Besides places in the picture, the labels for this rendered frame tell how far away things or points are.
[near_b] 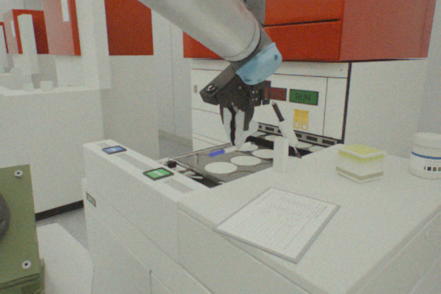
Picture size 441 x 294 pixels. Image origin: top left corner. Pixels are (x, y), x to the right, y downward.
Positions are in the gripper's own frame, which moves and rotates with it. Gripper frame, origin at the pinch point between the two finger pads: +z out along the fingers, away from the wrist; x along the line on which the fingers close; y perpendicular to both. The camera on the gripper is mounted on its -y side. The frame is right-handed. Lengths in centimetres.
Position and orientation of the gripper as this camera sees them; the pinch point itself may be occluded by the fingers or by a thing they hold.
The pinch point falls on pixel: (233, 143)
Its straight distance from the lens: 70.5
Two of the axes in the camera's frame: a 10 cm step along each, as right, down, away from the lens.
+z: -0.3, 9.6, 2.7
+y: 7.4, -1.6, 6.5
